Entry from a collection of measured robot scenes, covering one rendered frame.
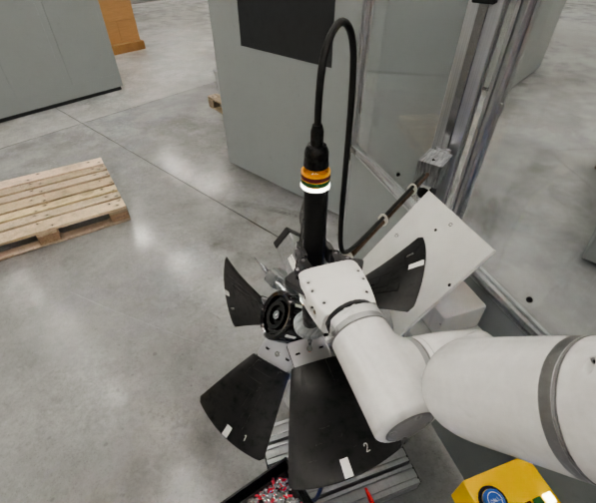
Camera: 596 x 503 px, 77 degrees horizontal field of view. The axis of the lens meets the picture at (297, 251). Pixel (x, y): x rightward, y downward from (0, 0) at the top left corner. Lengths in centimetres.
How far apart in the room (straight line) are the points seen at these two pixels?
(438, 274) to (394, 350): 52
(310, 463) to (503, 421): 55
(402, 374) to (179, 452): 174
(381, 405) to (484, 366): 17
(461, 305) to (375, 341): 88
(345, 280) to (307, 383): 33
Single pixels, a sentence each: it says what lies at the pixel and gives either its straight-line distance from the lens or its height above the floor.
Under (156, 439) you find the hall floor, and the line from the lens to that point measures 218.
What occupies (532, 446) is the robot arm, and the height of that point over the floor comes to 167.
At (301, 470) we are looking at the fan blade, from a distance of 82.
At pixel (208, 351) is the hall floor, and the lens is 236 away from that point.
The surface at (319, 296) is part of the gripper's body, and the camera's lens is 55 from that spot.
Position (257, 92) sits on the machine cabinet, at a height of 85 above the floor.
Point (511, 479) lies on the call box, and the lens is 98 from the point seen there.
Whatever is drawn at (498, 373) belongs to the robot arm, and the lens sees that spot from 31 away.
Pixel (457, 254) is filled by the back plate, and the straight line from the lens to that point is 98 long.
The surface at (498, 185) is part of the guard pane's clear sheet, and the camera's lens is 132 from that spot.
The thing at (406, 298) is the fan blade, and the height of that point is 142.
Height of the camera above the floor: 192
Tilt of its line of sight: 41 degrees down
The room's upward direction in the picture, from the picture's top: straight up
